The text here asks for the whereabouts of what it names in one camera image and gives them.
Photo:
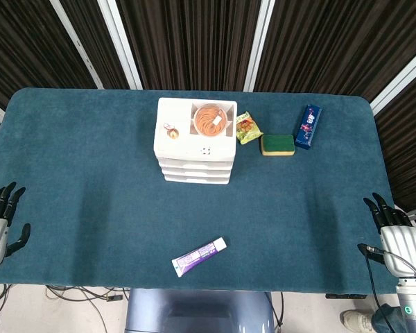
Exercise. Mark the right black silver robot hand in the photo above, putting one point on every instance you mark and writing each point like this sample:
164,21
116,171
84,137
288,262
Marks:
404,246

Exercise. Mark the green snack packet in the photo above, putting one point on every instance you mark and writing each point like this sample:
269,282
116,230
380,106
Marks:
248,128

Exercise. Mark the dark teal trouser leg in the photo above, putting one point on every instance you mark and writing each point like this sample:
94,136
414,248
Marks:
383,319

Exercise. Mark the blue-grey robot torso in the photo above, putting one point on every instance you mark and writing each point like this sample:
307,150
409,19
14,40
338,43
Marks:
194,312

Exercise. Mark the clear plastic drawer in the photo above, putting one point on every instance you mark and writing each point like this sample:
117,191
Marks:
194,170
194,162
194,179

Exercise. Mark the black power adapter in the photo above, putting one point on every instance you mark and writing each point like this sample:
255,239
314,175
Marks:
113,297

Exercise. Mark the white metal frame post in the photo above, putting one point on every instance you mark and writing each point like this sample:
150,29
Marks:
121,43
259,45
77,43
402,78

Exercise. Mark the tub of orange rubber bands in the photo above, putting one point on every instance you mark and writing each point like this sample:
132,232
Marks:
209,119

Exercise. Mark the small gold bell charm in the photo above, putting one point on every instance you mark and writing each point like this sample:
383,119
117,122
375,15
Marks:
172,132

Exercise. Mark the white shoe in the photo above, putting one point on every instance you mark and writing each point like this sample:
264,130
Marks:
355,320

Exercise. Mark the teal table cloth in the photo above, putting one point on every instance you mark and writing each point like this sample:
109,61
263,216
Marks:
90,173

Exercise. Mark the white drawer organizer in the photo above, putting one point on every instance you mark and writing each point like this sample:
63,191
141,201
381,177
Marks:
173,112

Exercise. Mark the dark blue printed box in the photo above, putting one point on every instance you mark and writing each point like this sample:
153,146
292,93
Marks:
308,126

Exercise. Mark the green yellow sponge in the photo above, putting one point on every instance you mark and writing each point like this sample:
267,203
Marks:
277,144

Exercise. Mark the black table bracket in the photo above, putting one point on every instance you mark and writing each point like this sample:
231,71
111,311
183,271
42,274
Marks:
346,296

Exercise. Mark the purple white toothpaste tube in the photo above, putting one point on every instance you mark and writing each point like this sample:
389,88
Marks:
197,257

